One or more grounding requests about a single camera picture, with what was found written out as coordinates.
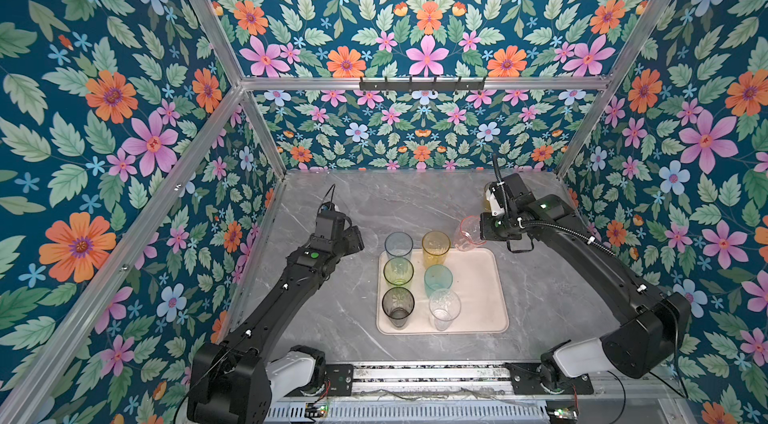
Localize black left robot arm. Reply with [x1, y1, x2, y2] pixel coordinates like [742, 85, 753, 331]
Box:
[185, 201, 364, 423]

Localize aluminium frame bar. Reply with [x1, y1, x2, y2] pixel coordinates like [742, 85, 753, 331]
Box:
[240, 76, 609, 92]
[1, 84, 244, 423]

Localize black hook rail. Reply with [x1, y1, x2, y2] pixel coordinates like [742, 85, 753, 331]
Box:
[358, 76, 486, 94]

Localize aluminium frame corner post left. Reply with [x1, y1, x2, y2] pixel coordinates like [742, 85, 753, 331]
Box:
[189, 0, 286, 182]

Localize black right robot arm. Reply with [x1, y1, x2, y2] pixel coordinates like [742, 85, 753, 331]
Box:
[480, 174, 692, 390]

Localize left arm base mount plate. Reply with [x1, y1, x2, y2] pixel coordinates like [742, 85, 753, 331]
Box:
[298, 364, 355, 399]

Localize beige plastic tray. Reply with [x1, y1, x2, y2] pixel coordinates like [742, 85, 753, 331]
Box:
[376, 248, 509, 335]

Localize clear short plastic cup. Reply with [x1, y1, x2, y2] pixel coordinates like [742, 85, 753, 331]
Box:
[429, 288, 462, 332]

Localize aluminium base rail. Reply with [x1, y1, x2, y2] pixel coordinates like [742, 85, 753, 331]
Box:
[266, 361, 696, 423]

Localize blue tall plastic tumbler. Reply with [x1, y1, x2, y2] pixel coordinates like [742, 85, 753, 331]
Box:
[384, 231, 414, 259]

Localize aluminium frame corner post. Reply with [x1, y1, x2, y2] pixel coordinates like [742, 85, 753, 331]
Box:
[556, 0, 672, 181]
[189, 0, 286, 182]

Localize green tall plastic tumbler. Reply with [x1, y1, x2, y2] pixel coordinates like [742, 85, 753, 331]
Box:
[383, 257, 415, 288]

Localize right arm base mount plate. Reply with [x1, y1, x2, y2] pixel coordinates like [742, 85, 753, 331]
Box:
[503, 362, 594, 395]

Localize pink short plastic cup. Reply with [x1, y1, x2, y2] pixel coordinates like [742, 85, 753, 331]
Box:
[453, 215, 485, 252]

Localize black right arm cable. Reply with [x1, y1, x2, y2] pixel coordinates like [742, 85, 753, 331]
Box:
[647, 303, 691, 400]

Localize teal textured plastic cup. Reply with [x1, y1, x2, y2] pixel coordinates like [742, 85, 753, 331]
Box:
[424, 264, 454, 297]

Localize grey smoked plastic tumbler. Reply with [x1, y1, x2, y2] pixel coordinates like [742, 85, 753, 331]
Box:
[381, 287, 416, 329]

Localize aluminium top frame bar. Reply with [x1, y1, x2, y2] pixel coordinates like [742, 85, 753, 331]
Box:
[240, 76, 609, 92]

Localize aluminium left frame bar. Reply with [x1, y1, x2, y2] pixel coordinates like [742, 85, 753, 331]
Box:
[1, 84, 244, 423]

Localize yellow tall plastic tumbler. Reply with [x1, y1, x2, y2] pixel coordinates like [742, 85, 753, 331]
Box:
[421, 230, 452, 268]

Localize aluminium frame corner post right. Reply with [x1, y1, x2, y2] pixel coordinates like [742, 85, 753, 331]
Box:
[556, 0, 672, 181]

